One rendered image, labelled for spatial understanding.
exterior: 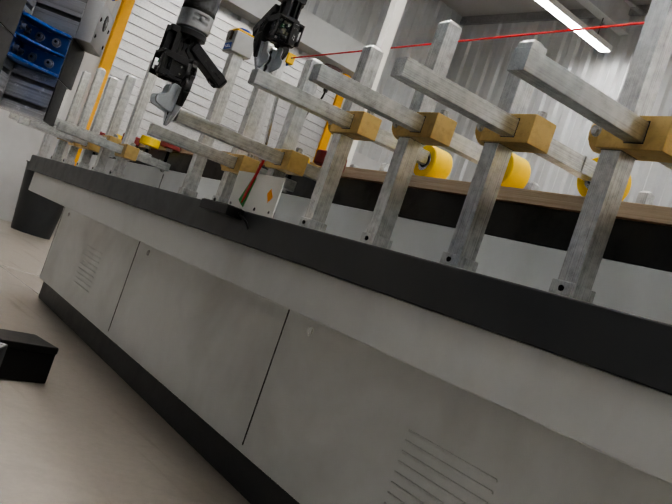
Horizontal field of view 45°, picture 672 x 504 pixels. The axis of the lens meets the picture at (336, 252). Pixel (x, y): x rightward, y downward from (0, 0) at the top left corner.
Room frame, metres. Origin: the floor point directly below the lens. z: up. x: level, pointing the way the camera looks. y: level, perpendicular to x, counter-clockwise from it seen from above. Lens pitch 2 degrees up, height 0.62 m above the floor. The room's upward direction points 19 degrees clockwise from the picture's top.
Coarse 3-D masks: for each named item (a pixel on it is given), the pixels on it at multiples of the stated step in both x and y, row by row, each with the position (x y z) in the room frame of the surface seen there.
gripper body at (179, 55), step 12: (168, 24) 1.77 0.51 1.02; (168, 36) 1.76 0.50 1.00; (180, 36) 1.75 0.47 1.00; (192, 36) 1.76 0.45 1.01; (204, 36) 1.77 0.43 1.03; (168, 48) 1.76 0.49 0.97; (180, 48) 1.76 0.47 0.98; (168, 60) 1.74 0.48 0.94; (180, 60) 1.75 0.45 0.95; (192, 60) 1.78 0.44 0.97; (156, 72) 1.74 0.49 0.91; (168, 72) 1.74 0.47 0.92; (180, 72) 1.76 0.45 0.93; (180, 84) 1.80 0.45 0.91
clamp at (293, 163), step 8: (288, 152) 1.92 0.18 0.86; (296, 152) 1.91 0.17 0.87; (288, 160) 1.91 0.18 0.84; (296, 160) 1.92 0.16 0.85; (304, 160) 1.93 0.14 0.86; (272, 168) 1.98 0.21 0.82; (280, 168) 1.93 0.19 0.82; (288, 168) 1.91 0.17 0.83; (296, 168) 1.92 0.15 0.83; (304, 168) 1.93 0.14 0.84
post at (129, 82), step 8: (128, 80) 3.24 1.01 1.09; (128, 88) 3.24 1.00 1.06; (120, 96) 3.24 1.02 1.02; (128, 96) 3.25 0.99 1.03; (120, 104) 3.24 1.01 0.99; (120, 112) 3.25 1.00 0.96; (112, 120) 3.24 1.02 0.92; (120, 120) 3.25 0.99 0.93; (112, 128) 3.24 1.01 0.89; (104, 152) 3.24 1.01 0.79; (96, 160) 3.26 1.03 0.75; (104, 160) 3.25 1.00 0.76; (104, 168) 3.25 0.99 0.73
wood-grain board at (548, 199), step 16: (352, 176) 2.06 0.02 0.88; (368, 176) 2.00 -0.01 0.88; (384, 176) 1.95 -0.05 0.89; (416, 176) 1.84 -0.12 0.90; (448, 192) 1.74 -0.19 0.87; (464, 192) 1.69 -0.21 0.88; (512, 192) 1.58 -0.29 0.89; (528, 192) 1.54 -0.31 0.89; (544, 192) 1.51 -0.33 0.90; (560, 208) 1.47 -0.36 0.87; (576, 208) 1.44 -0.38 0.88; (624, 208) 1.35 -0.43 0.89; (640, 208) 1.33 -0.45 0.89; (656, 208) 1.30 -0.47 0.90
